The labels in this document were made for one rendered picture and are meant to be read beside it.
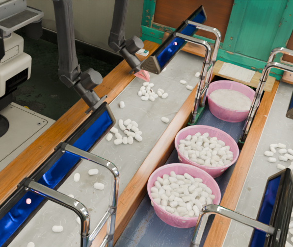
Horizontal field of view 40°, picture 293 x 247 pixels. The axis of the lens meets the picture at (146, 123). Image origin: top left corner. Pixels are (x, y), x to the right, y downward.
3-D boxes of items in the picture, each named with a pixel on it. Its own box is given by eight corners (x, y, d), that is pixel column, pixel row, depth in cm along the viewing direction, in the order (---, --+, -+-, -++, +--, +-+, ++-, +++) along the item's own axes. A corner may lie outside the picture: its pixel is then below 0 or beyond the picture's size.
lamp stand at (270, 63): (235, 148, 182) (264, 61, 154) (245, 124, 197) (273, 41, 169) (277, 163, 177) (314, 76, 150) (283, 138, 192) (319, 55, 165)
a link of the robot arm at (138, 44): (115, 35, 199) (108, 44, 193) (129, 23, 191) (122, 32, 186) (131, 53, 203) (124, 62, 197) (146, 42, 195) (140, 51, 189)
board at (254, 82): (209, 73, 214) (209, 71, 214) (217, 61, 226) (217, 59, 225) (270, 92, 206) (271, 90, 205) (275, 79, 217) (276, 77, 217)
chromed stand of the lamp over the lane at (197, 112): (154, 118, 192) (168, 32, 165) (169, 98, 207) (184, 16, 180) (191, 132, 187) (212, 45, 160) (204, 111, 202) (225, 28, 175)
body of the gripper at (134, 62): (147, 61, 201) (138, 49, 200) (139, 69, 194) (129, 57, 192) (139, 67, 205) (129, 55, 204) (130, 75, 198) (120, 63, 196)
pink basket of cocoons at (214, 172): (171, 180, 161) (174, 163, 155) (171, 137, 182) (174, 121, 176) (237, 188, 162) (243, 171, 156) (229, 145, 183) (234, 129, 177)
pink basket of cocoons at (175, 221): (132, 216, 145) (135, 199, 139) (160, 171, 165) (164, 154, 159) (202, 247, 138) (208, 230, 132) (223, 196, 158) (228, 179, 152)
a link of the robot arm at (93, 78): (69, 66, 163) (58, 77, 157) (85, 53, 155) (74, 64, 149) (90, 87, 166) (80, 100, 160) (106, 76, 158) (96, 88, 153)
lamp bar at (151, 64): (139, 69, 155) (141, 52, 150) (191, 16, 201) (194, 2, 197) (158, 75, 153) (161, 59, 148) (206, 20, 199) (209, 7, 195)
